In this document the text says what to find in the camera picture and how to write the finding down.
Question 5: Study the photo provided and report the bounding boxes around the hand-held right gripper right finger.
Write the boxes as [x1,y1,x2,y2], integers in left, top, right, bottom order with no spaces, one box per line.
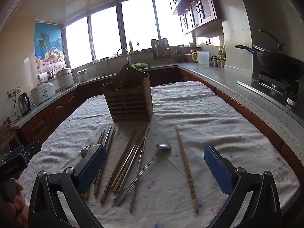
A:
[203,145,282,228]

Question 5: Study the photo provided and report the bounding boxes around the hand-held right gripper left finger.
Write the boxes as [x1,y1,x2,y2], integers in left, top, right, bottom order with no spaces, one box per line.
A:
[28,144,107,228]

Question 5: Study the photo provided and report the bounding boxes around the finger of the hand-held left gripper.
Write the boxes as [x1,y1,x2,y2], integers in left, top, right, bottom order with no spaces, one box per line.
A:
[8,146,25,157]
[24,141,42,165]

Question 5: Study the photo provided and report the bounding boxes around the metal chopstick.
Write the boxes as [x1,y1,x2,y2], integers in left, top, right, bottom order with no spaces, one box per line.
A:
[129,133,148,212]
[103,126,112,155]

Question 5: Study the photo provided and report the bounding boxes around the wooden utensil holder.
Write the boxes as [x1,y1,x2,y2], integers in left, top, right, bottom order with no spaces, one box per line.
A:
[102,64,154,123]

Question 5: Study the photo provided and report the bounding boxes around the person's left hand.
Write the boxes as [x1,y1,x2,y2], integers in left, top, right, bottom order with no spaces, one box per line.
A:
[4,180,29,228]

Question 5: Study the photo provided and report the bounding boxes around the metal fork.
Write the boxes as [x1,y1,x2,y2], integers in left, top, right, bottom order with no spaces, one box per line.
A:
[80,144,94,159]

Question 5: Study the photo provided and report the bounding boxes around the wooden lower cabinets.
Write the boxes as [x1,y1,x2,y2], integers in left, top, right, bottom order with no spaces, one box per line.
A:
[12,66,304,178]

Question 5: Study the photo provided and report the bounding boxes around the wooden cabinets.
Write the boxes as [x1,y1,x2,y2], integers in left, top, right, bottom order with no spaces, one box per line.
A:
[12,66,304,178]
[164,0,224,37]

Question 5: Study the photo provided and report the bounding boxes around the steel electric kettle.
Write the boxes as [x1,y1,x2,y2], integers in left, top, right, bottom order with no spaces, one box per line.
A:
[18,93,32,117]

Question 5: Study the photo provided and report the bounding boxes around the white rice cooker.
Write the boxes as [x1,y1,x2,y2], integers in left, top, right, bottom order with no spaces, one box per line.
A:
[31,82,56,105]

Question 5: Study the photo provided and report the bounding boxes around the white floral tablecloth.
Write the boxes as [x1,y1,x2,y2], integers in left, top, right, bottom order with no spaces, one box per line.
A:
[18,81,300,228]

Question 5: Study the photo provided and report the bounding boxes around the metal spoon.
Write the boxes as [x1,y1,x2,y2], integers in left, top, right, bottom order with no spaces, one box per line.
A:
[113,143,172,205]

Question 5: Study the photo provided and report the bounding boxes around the large white electric cooker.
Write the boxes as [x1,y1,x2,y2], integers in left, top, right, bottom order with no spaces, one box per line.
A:
[56,67,74,91]

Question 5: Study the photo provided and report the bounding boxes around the grey kitchen countertop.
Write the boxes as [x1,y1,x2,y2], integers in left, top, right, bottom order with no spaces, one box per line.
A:
[9,61,304,152]

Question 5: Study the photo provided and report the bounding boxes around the small white electric pot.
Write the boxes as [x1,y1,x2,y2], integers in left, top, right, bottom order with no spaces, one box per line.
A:
[75,68,91,83]

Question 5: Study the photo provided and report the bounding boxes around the gas stove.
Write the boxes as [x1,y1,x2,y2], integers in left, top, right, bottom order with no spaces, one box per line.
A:
[237,70,301,112]

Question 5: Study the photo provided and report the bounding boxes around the spice jar set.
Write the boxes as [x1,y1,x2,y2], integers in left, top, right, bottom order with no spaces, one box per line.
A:
[212,56,226,68]

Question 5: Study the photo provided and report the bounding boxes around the black wok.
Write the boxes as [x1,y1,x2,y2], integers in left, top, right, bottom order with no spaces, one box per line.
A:
[235,30,304,81]

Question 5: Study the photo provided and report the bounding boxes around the chrome faucet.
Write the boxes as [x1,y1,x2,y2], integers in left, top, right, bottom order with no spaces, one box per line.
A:
[117,48,131,64]

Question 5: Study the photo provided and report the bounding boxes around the dish rack with knives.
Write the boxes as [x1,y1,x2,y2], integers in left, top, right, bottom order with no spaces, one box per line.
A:
[151,39,174,64]

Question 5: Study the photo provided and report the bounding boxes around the kitchen window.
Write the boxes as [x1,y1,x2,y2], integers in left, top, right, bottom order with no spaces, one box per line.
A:
[63,0,197,70]

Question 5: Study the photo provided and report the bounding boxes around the wooden upper cabinets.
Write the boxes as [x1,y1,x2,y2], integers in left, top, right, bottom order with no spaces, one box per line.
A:
[164,0,224,37]

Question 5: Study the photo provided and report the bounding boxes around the wall socket strip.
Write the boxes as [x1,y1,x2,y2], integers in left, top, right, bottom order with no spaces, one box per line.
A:
[7,88,23,98]

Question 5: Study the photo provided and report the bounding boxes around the fruit wall poster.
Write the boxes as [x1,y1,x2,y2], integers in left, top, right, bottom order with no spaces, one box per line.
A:
[35,23,67,70]

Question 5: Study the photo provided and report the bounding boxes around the white pitcher with green handle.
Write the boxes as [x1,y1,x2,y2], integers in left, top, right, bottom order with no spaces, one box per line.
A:
[192,51,210,67]

